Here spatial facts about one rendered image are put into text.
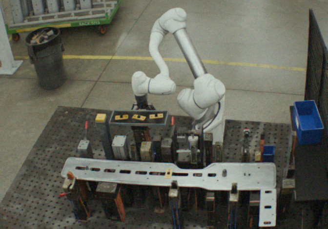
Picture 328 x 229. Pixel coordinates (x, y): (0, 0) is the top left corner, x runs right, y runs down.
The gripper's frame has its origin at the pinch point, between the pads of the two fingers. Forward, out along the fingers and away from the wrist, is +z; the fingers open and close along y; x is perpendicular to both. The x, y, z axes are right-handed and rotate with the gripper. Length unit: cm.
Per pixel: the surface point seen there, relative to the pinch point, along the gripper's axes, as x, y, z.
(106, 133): 28.4, 19.3, -12.9
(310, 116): 6, -121, -16
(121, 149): 46.4, 4.2, -17.8
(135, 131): 28.2, -1.4, -16.5
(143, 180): 65, -13, -11
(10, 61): -213, 259, 101
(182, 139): 42, -34, -25
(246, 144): 43, -73, -24
